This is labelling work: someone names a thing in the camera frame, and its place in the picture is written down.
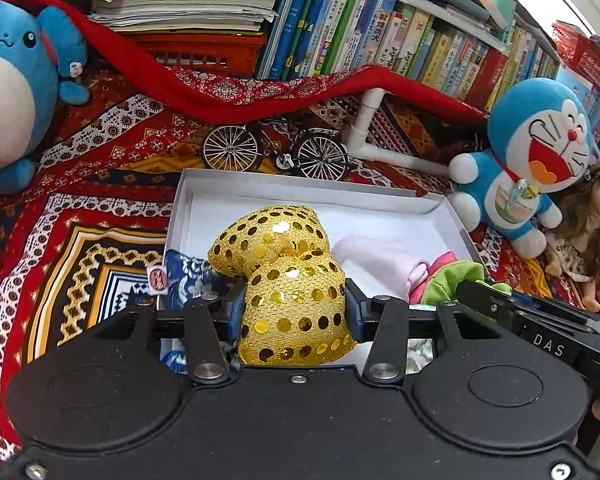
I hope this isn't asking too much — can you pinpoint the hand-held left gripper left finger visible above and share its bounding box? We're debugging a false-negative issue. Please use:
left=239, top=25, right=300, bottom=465
left=99, top=280, right=248, bottom=386

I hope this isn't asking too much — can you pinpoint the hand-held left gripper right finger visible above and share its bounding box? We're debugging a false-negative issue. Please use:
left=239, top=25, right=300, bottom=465
left=345, top=280, right=487, bottom=386

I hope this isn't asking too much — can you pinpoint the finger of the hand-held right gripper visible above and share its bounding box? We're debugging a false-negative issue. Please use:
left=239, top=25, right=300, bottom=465
left=454, top=280, right=532, bottom=328

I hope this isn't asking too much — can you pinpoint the green textured cloth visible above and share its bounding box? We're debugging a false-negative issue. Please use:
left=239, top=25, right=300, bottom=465
left=420, top=261, right=512, bottom=308

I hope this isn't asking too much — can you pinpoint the pale purple cloth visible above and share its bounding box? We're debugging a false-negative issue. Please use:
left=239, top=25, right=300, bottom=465
left=330, top=234, right=431, bottom=306

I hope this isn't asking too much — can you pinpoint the blue floral fabric pouch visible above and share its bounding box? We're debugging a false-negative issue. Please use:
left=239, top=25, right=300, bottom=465
left=147, top=250, right=231, bottom=376

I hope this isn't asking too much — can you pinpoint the gold sequin fabric hat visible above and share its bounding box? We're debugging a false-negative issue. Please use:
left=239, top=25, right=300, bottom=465
left=207, top=205, right=357, bottom=366

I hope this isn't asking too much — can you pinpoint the white cardboard box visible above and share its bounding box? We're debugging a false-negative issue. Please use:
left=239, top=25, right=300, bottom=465
left=160, top=167, right=486, bottom=376

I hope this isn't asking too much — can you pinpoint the miniature metal bicycle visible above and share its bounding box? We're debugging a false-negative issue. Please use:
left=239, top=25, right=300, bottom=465
left=201, top=117, right=352, bottom=179

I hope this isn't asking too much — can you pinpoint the red patterned blanket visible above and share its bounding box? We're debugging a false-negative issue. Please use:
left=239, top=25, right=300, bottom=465
left=0, top=50, right=600, bottom=466

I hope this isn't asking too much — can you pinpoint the white plastic pipe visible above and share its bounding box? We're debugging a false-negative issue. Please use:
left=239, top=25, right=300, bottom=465
left=342, top=87, right=453, bottom=176

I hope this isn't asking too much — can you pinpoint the blue cat plush toy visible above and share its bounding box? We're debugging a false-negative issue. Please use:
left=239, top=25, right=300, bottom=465
left=447, top=77, right=595, bottom=260

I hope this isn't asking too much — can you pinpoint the red plastic crate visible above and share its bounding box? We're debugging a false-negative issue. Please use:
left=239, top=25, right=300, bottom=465
left=122, top=32, right=271, bottom=81

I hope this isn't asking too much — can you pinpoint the red mesh basket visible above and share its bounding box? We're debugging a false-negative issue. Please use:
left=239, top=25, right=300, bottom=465
left=551, top=20, right=600, bottom=98

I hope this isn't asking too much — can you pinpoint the red scarf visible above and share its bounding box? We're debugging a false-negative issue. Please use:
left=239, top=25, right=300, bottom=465
left=0, top=0, right=488, bottom=126

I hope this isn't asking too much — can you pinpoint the row of colourful books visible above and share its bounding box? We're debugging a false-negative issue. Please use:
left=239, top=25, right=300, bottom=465
left=257, top=0, right=563, bottom=111

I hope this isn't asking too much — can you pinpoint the blue round plush toy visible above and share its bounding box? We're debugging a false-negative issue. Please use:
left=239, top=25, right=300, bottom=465
left=0, top=0, right=90, bottom=196

